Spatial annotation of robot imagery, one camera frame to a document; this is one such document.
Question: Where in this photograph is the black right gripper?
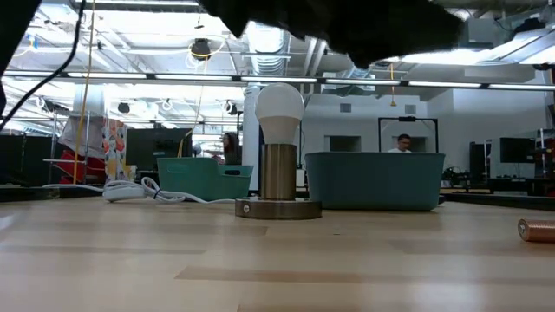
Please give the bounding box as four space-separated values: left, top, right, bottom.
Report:
197 0 464 69

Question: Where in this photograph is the overhead LED light bar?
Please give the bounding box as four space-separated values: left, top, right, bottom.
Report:
0 71 555 93

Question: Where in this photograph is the person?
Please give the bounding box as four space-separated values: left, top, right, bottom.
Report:
220 132 244 166
387 133 420 154

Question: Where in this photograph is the dark teal plastic bin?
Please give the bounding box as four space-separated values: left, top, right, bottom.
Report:
304 151 447 212

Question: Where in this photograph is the brass lamp with white bulb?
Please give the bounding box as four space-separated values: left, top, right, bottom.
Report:
234 82 323 220

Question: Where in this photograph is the light teal plastic bin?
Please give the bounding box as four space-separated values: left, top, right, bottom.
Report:
156 157 254 202

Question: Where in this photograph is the black computer monitor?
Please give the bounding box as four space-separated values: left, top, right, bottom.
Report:
125 127 194 172

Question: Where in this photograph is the floral patterned cloth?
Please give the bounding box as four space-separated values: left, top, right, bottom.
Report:
101 119 138 184

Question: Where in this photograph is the black copper battery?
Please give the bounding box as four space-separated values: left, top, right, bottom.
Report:
517 218 555 244

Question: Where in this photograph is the red object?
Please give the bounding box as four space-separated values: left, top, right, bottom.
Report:
57 149 108 185

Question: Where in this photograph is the silver ventilation duct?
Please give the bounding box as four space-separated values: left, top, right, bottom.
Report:
244 20 291 77

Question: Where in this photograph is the black rectangular frame stand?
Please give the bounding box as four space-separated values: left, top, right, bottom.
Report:
377 115 440 153

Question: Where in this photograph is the black ceiling camera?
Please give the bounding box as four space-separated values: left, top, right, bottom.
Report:
190 37 212 62

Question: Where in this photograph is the black wall screen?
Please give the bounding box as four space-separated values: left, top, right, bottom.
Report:
499 137 537 165

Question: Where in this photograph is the white lamp cable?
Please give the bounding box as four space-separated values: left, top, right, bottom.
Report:
42 176 238 205

